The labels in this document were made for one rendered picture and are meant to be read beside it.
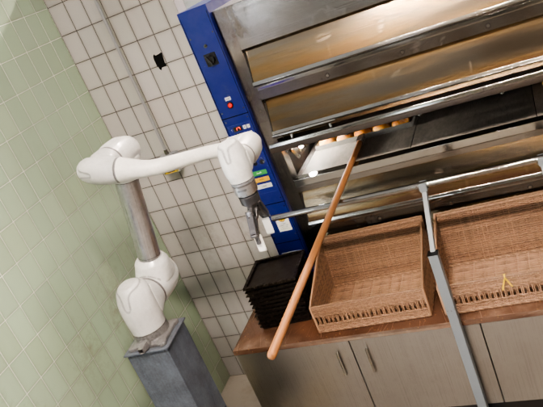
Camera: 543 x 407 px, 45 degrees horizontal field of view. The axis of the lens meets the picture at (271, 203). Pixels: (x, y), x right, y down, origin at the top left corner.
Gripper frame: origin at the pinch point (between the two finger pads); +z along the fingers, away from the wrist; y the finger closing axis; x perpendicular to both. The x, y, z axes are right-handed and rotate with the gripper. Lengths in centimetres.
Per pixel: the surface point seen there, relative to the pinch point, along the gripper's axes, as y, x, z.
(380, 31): -85, 53, -46
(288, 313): 35.7, 12.4, 11.4
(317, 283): -58, -8, 58
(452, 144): -84, 70, 14
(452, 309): -25, 56, 63
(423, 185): -47, 56, 14
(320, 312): -39, -5, 62
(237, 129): -88, -29, -20
